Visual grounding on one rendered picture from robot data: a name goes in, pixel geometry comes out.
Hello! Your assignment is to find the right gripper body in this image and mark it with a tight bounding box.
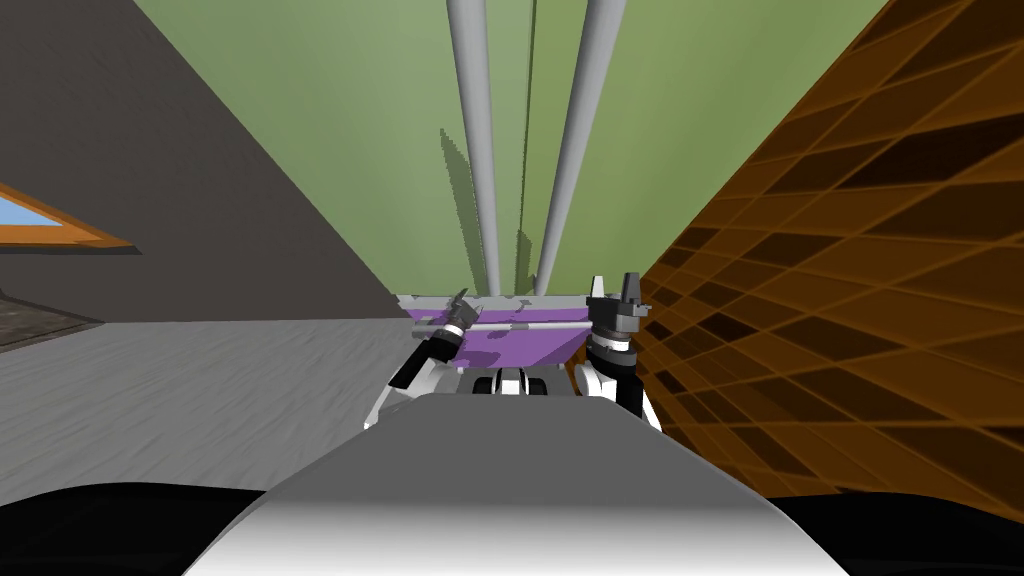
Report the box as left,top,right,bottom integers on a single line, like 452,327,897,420
585,295,652,335

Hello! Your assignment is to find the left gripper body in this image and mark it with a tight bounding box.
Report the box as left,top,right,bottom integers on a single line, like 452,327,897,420
443,288,483,330

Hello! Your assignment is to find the purple drawer front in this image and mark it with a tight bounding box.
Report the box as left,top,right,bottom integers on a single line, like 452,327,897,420
396,293,595,372

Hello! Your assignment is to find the green cupboard door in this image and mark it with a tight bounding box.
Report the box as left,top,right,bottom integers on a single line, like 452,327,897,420
515,0,891,298
131,0,536,298

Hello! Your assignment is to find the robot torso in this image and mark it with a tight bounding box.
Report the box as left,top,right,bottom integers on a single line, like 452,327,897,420
182,367,852,576

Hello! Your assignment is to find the orange framed window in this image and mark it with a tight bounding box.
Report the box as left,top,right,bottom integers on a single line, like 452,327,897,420
0,181,136,250

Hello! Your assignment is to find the grey drawer bar handle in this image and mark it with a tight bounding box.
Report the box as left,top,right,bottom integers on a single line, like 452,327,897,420
411,319,594,335

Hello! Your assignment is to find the long grey door handle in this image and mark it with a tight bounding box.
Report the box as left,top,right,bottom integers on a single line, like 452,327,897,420
532,0,630,298
444,0,504,298

